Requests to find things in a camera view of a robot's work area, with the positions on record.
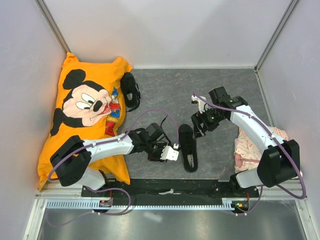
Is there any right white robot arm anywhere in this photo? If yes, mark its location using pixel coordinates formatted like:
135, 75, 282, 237
191, 86, 304, 197

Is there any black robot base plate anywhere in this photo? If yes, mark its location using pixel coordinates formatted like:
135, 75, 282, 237
81, 178, 259, 198

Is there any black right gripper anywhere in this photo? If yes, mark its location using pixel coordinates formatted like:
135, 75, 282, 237
190, 106, 226, 140

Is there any white tape scrap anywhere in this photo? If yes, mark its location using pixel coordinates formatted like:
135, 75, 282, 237
158, 188, 181, 196

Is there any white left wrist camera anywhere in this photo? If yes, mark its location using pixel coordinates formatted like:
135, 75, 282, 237
160, 143, 179, 161

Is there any orange Mickey Mouse pillow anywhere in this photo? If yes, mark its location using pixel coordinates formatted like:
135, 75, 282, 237
37, 52, 133, 190

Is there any black shoelace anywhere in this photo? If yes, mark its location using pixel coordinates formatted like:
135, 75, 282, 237
160, 115, 171, 143

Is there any black canvas sneaker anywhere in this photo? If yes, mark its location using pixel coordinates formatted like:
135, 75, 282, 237
178, 124, 198, 173

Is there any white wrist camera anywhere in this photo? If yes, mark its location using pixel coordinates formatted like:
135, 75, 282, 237
191, 95, 212, 114
160, 143, 179, 161

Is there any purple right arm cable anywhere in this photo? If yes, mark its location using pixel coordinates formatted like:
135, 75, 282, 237
192, 91, 307, 216

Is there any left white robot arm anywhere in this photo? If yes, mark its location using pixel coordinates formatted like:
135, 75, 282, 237
48, 122, 172, 197

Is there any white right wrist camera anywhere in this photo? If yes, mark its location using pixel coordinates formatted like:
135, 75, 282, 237
191, 95, 212, 114

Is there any grey slotted cable duct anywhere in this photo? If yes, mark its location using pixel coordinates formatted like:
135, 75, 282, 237
46, 199, 249, 211

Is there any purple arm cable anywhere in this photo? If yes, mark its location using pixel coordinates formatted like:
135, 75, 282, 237
45, 108, 179, 227
192, 91, 307, 216

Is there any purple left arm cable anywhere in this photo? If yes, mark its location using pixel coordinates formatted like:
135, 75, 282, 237
45, 108, 179, 227

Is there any cream pink printed jacket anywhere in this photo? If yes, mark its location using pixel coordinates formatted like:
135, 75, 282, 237
233, 126, 303, 177

